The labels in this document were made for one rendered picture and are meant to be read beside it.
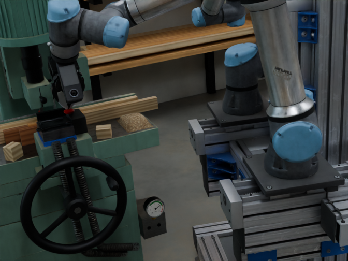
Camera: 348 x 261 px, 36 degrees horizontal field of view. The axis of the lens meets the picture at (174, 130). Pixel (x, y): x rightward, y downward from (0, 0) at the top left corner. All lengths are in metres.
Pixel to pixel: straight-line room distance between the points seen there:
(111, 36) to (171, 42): 2.63
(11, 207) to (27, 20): 0.54
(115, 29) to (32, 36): 0.35
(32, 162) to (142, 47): 2.35
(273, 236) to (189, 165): 1.87
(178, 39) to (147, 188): 1.24
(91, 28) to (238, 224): 0.67
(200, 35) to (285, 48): 2.77
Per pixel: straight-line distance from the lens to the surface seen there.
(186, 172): 3.32
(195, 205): 2.97
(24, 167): 1.59
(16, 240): 1.69
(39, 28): 1.57
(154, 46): 3.83
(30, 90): 1.64
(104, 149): 1.63
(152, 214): 1.70
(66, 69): 1.40
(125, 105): 1.77
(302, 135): 1.30
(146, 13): 1.39
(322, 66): 1.63
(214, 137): 1.94
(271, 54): 1.26
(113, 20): 1.29
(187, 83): 4.55
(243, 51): 1.89
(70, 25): 1.30
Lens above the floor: 1.54
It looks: 23 degrees down
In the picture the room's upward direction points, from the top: 5 degrees counter-clockwise
